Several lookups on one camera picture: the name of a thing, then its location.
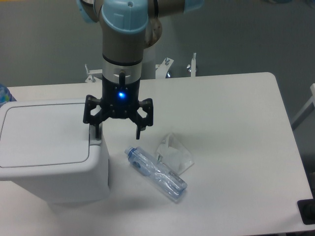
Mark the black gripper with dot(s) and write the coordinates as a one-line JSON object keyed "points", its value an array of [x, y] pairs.
{"points": [[120, 98]]}

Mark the white push-button trash can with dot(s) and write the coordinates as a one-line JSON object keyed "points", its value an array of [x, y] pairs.
{"points": [[46, 149]]}

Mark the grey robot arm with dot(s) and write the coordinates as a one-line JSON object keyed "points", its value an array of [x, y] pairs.
{"points": [[125, 29]]}

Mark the crumpled white plastic wrapper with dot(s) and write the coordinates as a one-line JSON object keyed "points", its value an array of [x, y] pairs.
{"points": [[174, 154]]}

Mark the clear plastic water bottle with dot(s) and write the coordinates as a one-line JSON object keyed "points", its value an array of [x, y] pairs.
{"points": [[157, 172]]}

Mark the blue bottle at left edge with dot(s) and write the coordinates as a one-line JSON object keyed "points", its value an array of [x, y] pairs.
{"points": [[5, 95]]}

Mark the black block at table corner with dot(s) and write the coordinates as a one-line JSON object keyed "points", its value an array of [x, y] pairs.
{"points": [[307, 211]]}

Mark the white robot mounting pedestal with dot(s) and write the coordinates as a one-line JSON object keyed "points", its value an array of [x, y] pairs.
{"points": [[148, 64]]}

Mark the white upright bracket with bolt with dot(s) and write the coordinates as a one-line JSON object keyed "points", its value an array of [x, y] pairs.
{"points": [[192, 67]]}

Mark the white frame at right edge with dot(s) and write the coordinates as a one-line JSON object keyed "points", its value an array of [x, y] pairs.
{"points": [[305, 111]]}

